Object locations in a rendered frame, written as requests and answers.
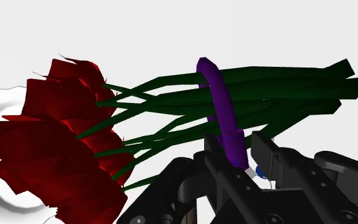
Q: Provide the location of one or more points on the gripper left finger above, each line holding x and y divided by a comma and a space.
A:
225, 176

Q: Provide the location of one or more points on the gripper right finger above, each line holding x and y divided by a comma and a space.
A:
302, 170

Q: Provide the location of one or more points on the red rose bouquet purple band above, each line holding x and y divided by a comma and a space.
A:
57, 149

